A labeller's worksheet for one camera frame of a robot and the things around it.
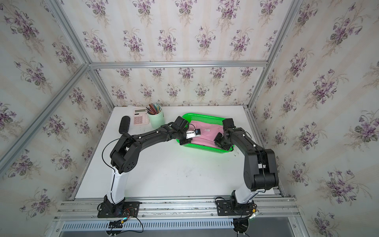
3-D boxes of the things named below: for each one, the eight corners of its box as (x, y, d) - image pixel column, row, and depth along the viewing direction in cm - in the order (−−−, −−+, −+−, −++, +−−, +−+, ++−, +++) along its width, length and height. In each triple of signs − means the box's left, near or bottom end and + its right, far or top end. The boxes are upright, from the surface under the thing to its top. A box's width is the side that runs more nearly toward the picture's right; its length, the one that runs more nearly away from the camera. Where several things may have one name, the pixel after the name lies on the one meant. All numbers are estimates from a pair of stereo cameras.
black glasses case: (119, 134, 104) (117, 132, 102) (122, 118, 114) (121, 116, 112) (128, 133, 105) (127, 131, 103) (130, 117, 115) (129, 115, 113)
